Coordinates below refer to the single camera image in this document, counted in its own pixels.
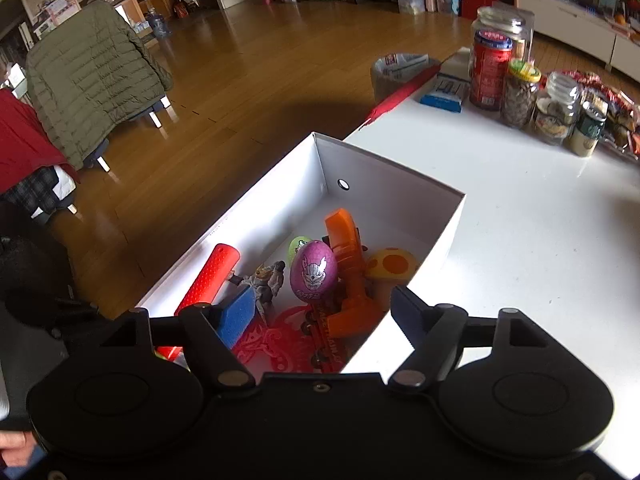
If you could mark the white flat box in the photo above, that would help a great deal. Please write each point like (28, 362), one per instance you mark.
(455, 62)

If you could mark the green and white can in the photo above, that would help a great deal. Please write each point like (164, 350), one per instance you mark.
(587, 135)

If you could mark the clear plastic storage box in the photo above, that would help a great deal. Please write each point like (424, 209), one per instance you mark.
(411, 2)

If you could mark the yellow mushroom toy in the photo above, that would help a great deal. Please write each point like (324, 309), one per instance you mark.
(392, 262)

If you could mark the blue and white box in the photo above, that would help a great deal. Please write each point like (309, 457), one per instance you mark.
(442, 100)

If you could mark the red storage box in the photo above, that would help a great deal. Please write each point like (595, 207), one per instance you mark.
(477, 5)

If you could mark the seed jar with yellow lid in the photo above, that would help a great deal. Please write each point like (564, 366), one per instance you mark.
(520, 100)

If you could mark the pile of snack packets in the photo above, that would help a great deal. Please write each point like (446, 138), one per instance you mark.
(622, 115)

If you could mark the white cardboard box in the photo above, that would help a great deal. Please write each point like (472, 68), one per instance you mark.
(390, 195)

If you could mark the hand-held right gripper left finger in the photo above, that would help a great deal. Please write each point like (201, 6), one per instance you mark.
(237, 315)

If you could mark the person's left hand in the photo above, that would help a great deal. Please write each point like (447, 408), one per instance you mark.
(12, 445)

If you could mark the red tin can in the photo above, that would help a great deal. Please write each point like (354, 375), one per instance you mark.
(490, 77)

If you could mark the long red strip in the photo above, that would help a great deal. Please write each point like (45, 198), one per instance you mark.
(400, 92)

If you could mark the woven waste basket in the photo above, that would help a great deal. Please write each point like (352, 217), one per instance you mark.
(385, 85)

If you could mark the red cloth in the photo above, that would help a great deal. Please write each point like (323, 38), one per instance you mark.
(25, 145)

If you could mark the purple toy egg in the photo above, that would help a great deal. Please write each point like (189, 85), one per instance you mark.
(315, 270)

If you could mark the orange plastic toy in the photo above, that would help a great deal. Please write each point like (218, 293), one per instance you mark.
(350, 280)

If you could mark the large glass jar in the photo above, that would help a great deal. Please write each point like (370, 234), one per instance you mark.
(505, 25)

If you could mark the yellow-green round toy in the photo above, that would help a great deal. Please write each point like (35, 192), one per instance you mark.
(297, 247)

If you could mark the red toy hammer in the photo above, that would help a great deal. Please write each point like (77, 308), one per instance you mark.
(210, 280)

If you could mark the glass jar with glass lid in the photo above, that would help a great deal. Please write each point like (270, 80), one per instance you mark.
(552, 120)

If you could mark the red paper cutout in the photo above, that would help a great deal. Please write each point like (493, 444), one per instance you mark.
(280, 345)

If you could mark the plaid cloth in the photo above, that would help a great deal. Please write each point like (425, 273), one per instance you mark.
(35, 190)

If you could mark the white low cabinet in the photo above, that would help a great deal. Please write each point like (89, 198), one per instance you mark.
(565, 20)

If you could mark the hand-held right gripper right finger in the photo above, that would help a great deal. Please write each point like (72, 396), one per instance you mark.
(407, 315)

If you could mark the dark chair with white legs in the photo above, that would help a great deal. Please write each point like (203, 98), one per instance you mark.
(155, 120)

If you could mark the green puffer jacket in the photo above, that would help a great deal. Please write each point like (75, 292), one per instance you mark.
(95, 75)

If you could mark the red toy train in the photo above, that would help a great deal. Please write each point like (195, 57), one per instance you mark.
(325, 345)

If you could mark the grey toy figure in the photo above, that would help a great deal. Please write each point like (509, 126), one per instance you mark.
(265, 285)

